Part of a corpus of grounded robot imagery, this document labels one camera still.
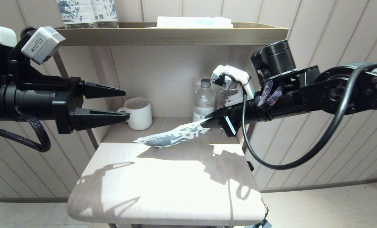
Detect white horse-print pouch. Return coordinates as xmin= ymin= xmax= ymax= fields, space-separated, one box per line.
xmin=133 ymin=117 xmax=213 ymax=149

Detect clear water bottle dark cap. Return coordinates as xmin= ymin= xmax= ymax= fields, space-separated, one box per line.
xmin=193 ymin=79 xmax=216 ymax=123
xmin=216 ymin=89 xmax=240 ymax=134

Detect black braided right arm sleeve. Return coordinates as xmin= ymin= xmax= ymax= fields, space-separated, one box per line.
xmin=257 ymin=79 xmax=284 ymax=108

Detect white ribbed mug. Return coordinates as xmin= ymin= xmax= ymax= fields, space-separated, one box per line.
xmin=117 ymin=97 xmax=153 ymax=131

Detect beige wooden shelf unit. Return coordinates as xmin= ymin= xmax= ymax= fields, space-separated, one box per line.
xmin=53 ymin=22 xmax=289 ymax=228

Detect patterned packages on top shelf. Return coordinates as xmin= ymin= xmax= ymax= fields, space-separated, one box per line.
xmin=57 ymin=0 xmax=98 ymax=29

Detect white blue flat package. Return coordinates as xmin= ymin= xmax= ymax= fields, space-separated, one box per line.
xmin=157 ymin=16 xmax=234 ymax=29

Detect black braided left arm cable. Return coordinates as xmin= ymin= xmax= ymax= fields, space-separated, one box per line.
xmin=0 ymin=106 xmax=52 ymax=153

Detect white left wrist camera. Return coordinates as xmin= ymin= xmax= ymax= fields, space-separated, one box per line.
xmin=21 ymin=26 xmax=67 ymax=65

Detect black left camera cable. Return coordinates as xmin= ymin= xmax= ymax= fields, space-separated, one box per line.
xmin=20 ymin=27 xmax=38 ymax=40

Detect black camera cable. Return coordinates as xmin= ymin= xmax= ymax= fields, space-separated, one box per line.
xmin=20 ymin=27 xmax=38 ymax=40
xmin=223 ymin=60 xmax=377 ymax=171

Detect black right camera cable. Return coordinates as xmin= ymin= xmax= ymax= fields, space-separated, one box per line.
xmin=223 ymin=60 xmax=377 ymax=171

